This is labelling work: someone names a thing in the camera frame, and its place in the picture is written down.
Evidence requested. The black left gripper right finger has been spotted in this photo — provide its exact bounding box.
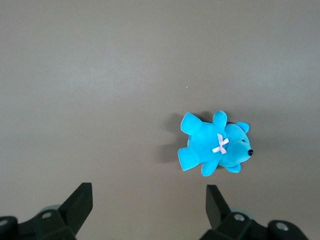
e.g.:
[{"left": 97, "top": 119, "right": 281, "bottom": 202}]
[{"left": 199, "top": 184, "right": 310, "bottom": 240}]

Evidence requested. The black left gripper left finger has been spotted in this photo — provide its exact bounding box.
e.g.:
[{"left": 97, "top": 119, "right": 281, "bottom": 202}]
[{"left": 0, "top": 182, "right": 94, "bottom": 240}]

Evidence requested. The brown table mat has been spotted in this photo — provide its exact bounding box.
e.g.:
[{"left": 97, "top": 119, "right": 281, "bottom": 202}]
[{"left": 0, "top": 0, "right": 320, "bottom": 240}]

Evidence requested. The blue plush teddy bear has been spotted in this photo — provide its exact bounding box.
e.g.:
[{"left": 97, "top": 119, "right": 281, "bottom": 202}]
[{"left": 177, "top": 110, "right": 255, "bottom": 178}]

